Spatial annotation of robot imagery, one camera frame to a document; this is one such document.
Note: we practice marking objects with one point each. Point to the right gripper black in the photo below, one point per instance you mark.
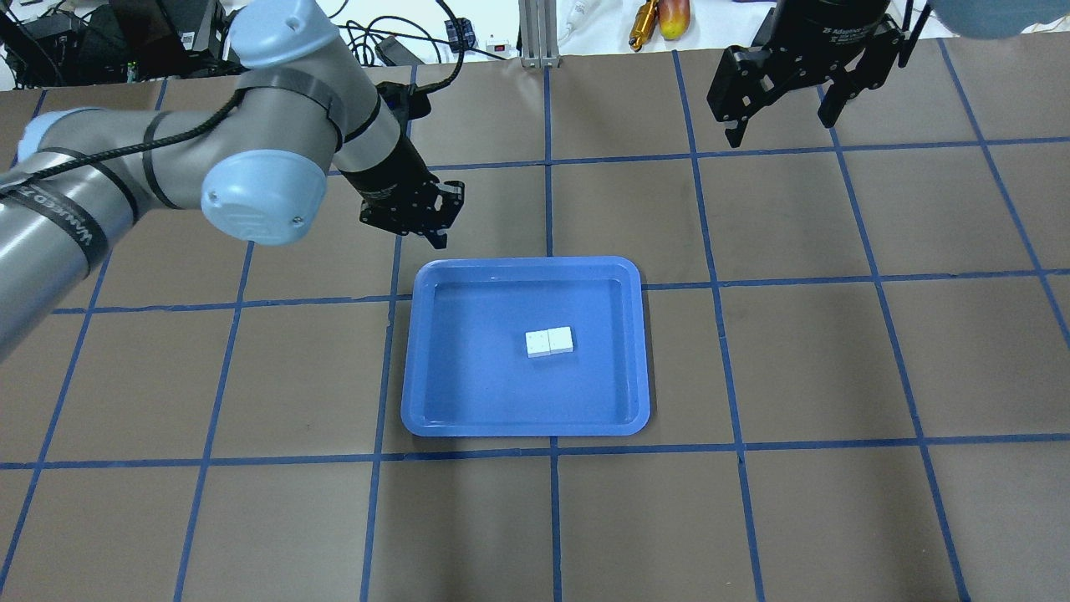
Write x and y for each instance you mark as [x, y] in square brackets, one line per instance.
[823, 33]

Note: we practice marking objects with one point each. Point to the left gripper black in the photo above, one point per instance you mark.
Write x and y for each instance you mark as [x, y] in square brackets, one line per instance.
[386, 175]

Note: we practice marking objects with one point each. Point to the white block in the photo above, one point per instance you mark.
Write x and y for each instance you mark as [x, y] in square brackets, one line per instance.
[537, 344]
[560, 340]

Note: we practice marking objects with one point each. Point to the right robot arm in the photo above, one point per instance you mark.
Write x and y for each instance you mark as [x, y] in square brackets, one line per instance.
[613, 107]

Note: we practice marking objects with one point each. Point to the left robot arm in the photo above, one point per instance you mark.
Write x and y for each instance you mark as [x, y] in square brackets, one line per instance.
[256, 167]

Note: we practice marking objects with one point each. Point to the blue plastic tray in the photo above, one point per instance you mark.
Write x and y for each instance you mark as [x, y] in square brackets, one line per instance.
[467, 373]

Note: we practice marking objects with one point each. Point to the toy mango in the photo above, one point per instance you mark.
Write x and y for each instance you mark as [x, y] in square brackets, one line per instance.
[674, 18]

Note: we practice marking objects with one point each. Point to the black power adapter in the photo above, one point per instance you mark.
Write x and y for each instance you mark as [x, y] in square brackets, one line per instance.
[392, 52]

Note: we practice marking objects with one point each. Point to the small black box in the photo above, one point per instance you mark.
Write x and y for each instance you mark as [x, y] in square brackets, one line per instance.
[460, 35]

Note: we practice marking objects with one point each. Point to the aluminium frame post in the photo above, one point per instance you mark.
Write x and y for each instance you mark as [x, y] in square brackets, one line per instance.
[538, 34]

